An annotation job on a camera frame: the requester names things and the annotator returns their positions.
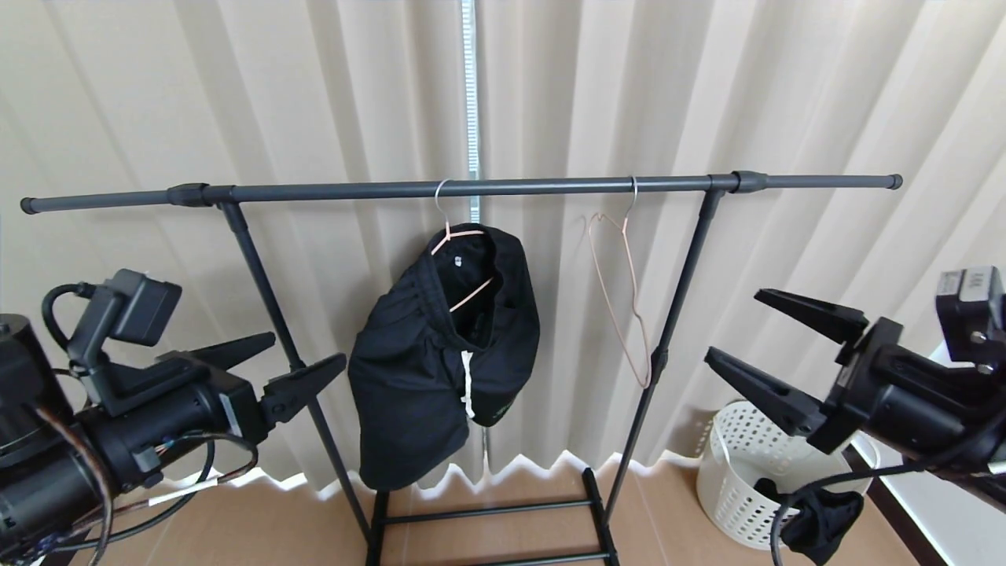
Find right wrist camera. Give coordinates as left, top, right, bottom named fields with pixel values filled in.
left=935, top=266, right=1006, bottom=364

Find beige curtain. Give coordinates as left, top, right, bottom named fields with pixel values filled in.
left=0, top=0, right=1006, bottom=496

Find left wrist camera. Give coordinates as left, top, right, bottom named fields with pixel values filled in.
left=67, top=270, right=197, bottom=417

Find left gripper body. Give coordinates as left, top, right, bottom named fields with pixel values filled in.
left=75, top=358, right=270, bottom=496

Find white laundry basket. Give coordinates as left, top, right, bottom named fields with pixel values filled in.
left=696, top=401, right=873, bottom=549

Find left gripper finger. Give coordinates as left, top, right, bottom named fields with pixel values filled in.
left=259, top=353, right=348, bottom=429
left=181, top=332, right=277, bottom=370

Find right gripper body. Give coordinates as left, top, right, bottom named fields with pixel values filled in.
left=807, top=317, right=1006, bottom=465

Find black clothes rack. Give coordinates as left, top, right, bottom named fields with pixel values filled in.
left=20, top=170, right=905, bottom=566

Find black garment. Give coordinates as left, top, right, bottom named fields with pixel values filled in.
left=778, top=486, right=865, bottom=566

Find black shorts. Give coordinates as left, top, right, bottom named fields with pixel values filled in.
left=347, top=223, right=542, bottom=492

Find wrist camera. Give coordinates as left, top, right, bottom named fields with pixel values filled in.
left=935, top=266, right=1006, bottom=364
left=67, top=270, right=197, bottom=417

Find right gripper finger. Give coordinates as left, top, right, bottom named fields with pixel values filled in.
left=754, top=289, right=869, bottom=347
left=704, top=347, right=826, bottom=437

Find pink clothes hanger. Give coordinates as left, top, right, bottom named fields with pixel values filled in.
left=588, top=176, right=653, bottom=390
left=430, top=179, right=496, bottom=314

